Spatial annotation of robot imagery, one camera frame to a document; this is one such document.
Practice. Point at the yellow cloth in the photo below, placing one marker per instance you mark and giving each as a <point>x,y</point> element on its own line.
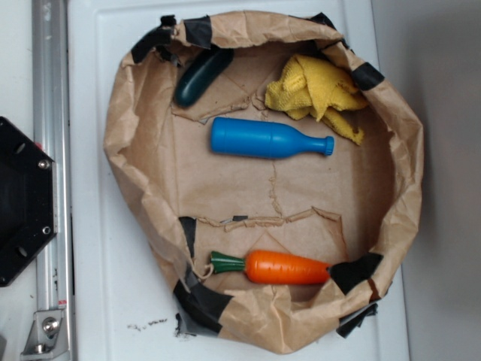
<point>314,87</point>

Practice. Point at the blue plastic bottle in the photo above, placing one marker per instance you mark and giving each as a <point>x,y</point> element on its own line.
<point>264,139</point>

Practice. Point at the orange toy carrot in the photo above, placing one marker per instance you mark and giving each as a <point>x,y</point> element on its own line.
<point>269,267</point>

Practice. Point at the brown paper bag tray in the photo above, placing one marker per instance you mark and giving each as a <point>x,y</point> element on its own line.
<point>357,210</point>

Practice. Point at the dark green toy cucumber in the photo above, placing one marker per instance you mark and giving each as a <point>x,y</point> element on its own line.
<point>204,70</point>

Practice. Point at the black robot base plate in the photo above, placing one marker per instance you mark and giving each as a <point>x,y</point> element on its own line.
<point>27,201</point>

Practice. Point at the aluminium frame rail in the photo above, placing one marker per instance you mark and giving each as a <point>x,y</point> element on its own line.
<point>55,269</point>

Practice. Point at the metal corner bracket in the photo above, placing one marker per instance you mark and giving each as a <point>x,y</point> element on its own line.
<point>48,337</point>

